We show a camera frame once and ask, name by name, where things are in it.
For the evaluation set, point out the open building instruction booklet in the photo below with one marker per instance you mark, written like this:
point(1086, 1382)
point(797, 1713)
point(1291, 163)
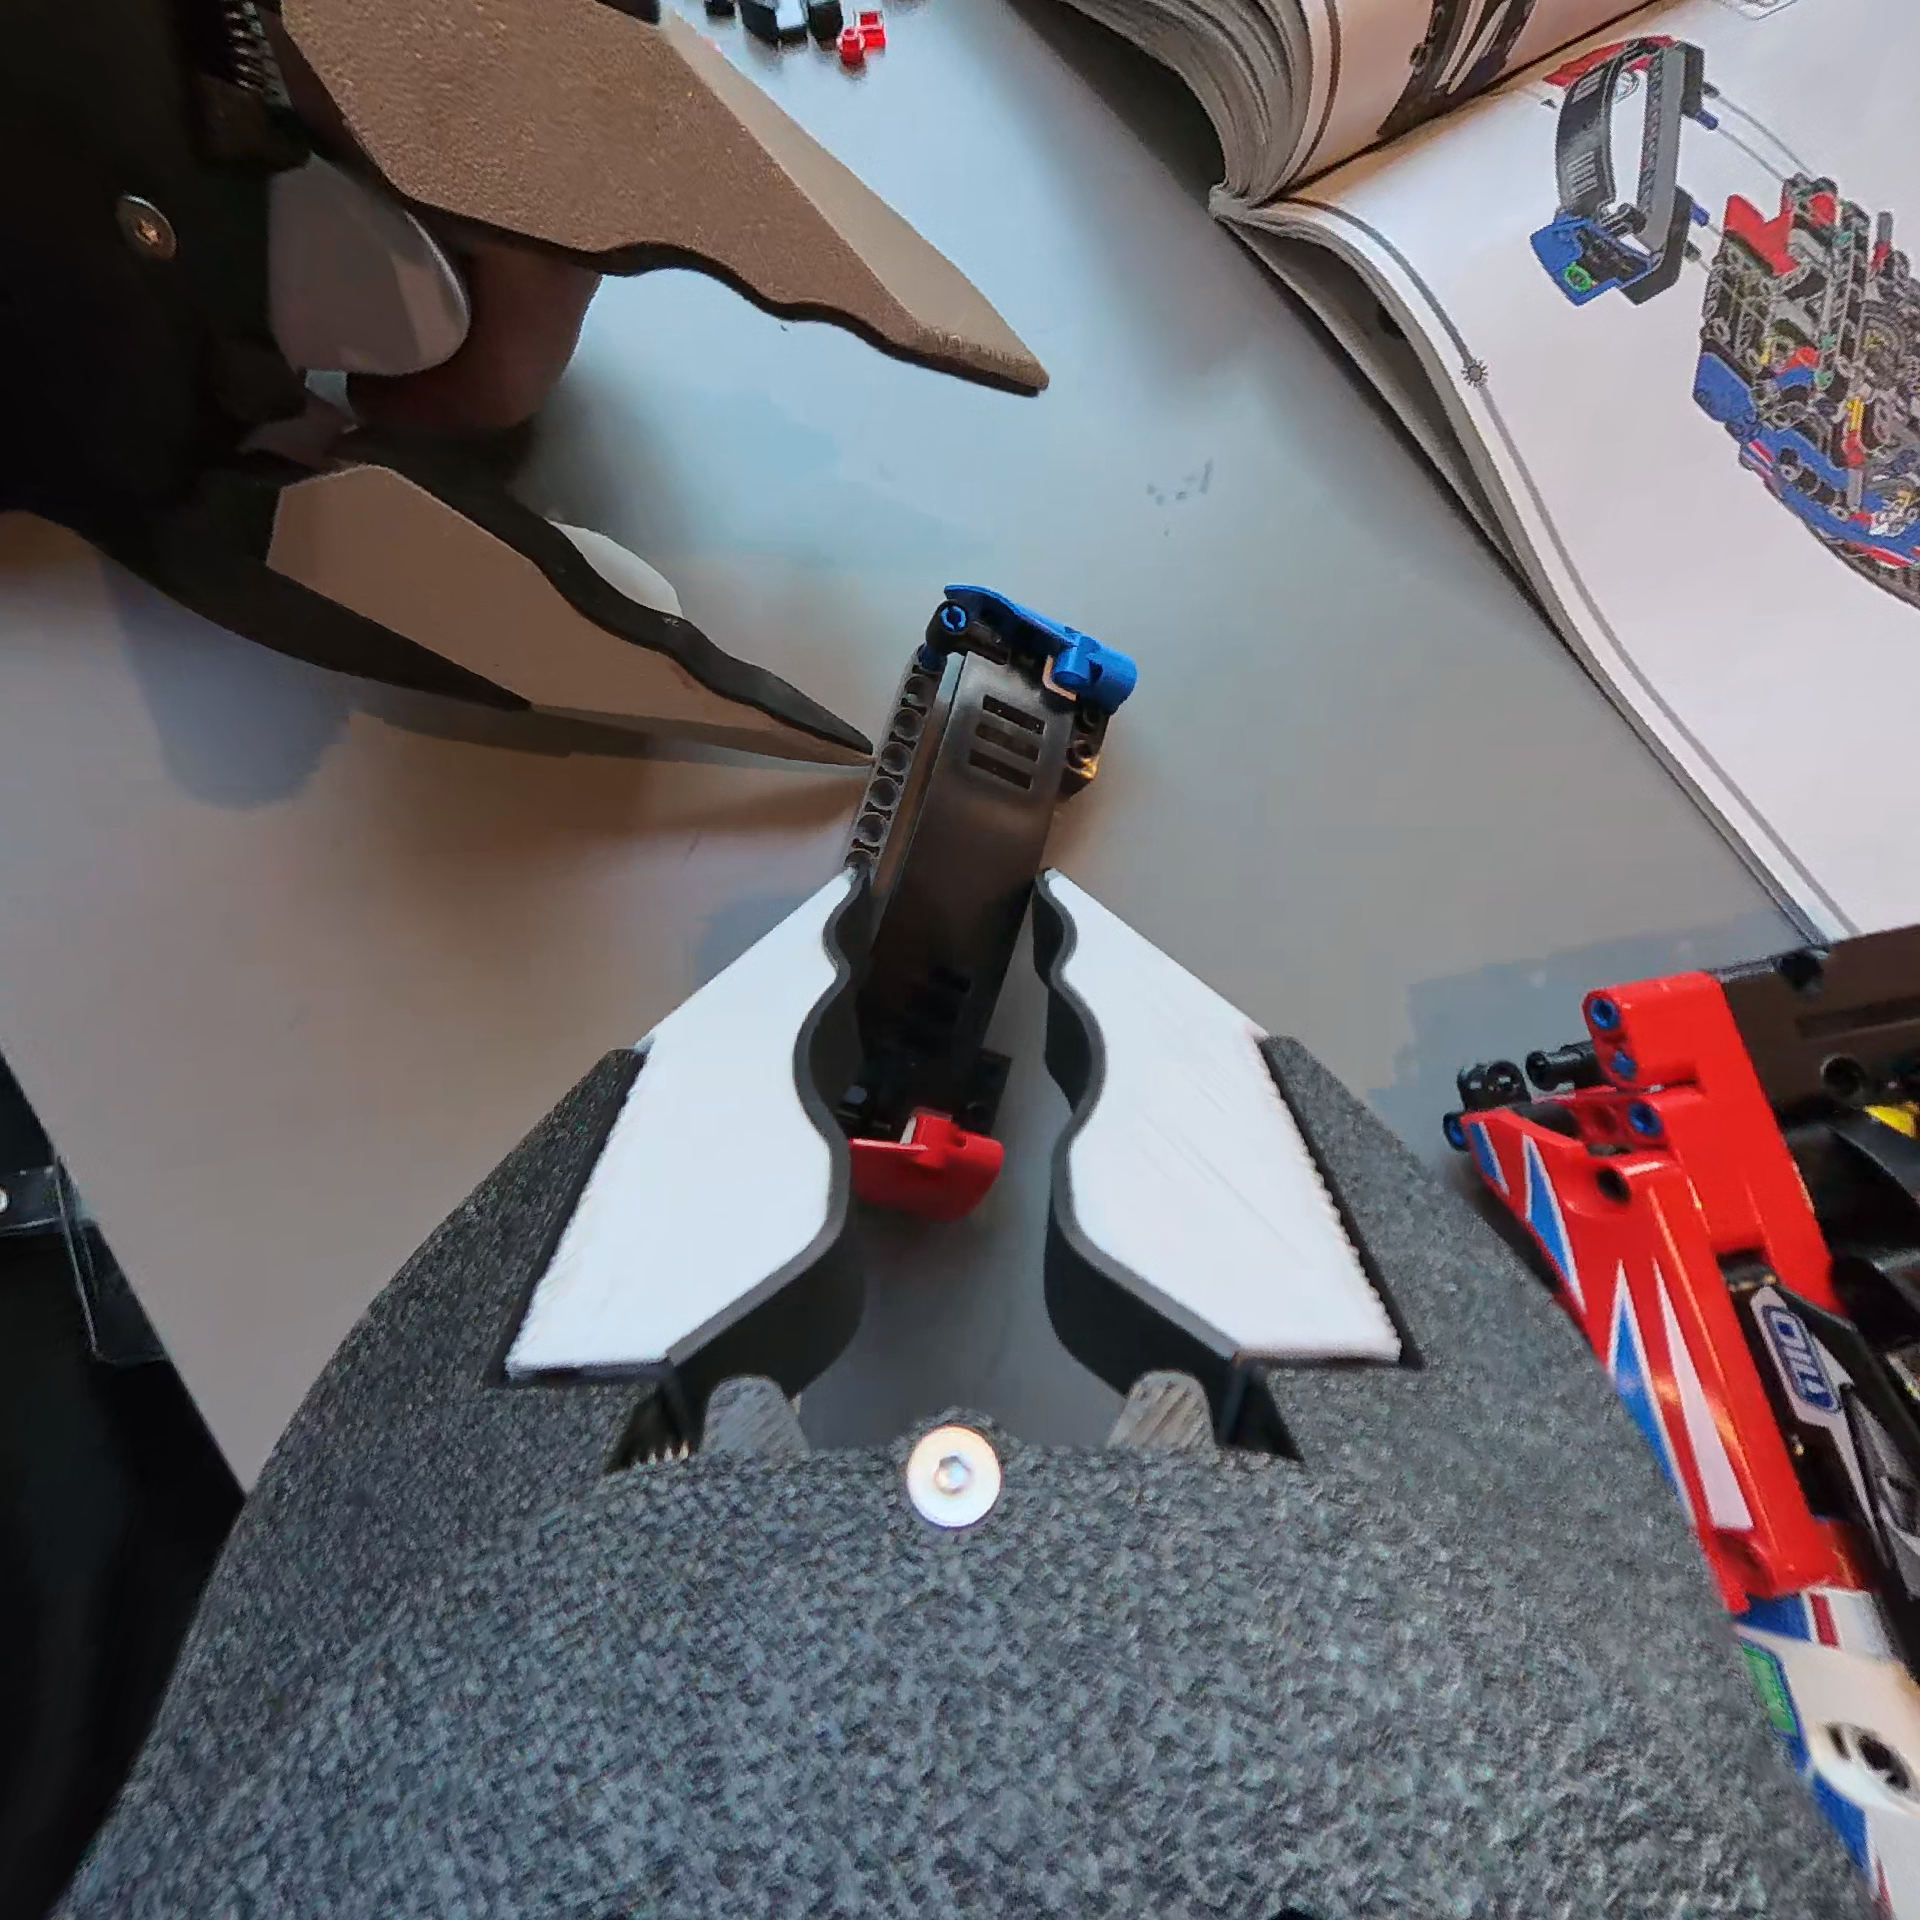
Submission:
point(1652, 523)

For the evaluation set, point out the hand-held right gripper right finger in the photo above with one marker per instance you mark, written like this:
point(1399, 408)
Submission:
point(1215, 1184)

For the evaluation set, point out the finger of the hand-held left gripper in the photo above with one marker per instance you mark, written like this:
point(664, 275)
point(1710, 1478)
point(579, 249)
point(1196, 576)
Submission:
point(599, 136)
point(422, 585)

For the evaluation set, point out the pile of loose toy bricks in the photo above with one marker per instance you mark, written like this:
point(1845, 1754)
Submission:
point(781, 13)

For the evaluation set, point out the black panel toy brick assembly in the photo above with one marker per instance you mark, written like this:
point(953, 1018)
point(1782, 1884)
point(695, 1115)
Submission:
point(961, 838)

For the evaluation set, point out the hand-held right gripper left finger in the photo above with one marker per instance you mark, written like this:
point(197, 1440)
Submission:
point(704, 1184)

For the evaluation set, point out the person's left hand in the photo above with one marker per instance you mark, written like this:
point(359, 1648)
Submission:
point(518, 345)

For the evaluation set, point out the grey desk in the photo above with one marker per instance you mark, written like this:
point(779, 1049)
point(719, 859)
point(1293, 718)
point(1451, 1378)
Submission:
point(1276, 675)

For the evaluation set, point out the red blue toy brick car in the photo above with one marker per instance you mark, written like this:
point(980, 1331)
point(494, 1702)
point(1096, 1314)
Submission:
point(1681, 1276)

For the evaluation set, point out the long dark toy beam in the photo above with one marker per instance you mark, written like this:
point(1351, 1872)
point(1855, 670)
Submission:
point(893, 779)

